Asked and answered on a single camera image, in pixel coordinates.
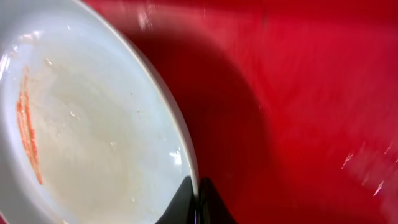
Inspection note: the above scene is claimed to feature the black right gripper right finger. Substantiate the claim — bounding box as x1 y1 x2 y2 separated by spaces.
198 177 238 224

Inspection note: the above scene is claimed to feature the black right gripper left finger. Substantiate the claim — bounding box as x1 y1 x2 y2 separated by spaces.
155 176 196 224

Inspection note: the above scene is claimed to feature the white plate top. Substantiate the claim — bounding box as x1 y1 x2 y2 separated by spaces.
1 1 198 223

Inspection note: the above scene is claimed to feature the red plastic tray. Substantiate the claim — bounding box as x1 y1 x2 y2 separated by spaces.
81 1 397 223

